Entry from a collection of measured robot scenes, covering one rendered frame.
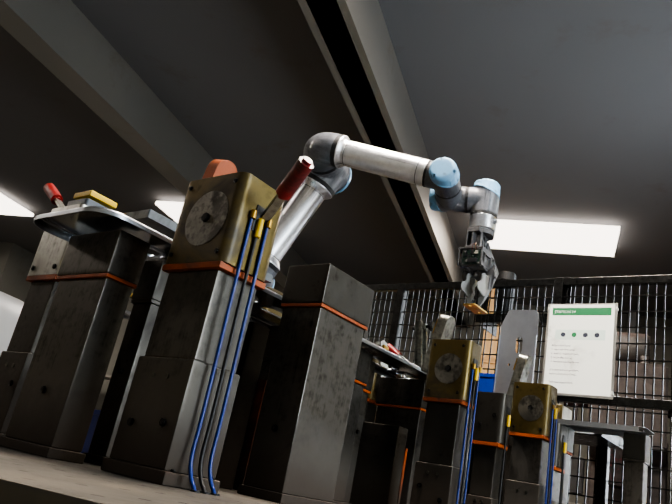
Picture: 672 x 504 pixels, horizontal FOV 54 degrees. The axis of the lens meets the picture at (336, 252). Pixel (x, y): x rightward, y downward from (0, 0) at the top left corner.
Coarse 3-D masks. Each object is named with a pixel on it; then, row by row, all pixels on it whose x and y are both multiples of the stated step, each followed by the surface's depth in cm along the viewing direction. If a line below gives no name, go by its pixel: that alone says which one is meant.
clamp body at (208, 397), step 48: (192, 192) 83; (240, 192) 78; (192, 240) 79; (240, 240) 77; (192, 288) 77; (240, 288) 78; (192, 336) 74; (240, 336) 76; (144, 384) 75; (192, 384) 71; (144, 432) 71; (192, 432) 71; (144, 480) 68; (192, 480) 67
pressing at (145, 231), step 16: (80, 208) 82; (96, 208) 81; (48, 224) 93; (64, 224) 92; (80, 224) 90; (96, 224) 89; (112, 224) 88; (128, 224) 86; (144, 224) 84; (144, 240) 92; (160, 240) 90; (160, 256) 97; (256, 304) 114; (272, 304) 112; (256, 320) 125; (272, 320) 123; (384, 352) 125; (384, 368) 145; (400, 368) 143; (416, 368) 134
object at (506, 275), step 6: (498, 276) 248; (504, 276) 246; (510, 276) 246; (498, 294) 245; (504, 294) 243; (498, 300) 244; (504, 300) 243; (510, 300) 243; (498, 306) 243; (504, 306) 242; (510, 306) 243
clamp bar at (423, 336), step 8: (416, 328) 185; (424, 328) 185; (432, 328) 184; (416, 336) 184; (424, 336) 186; (416, 344) 183; (424, 344) 185; (416, 352) 182; (424, 352) 184; (416, 360) 181
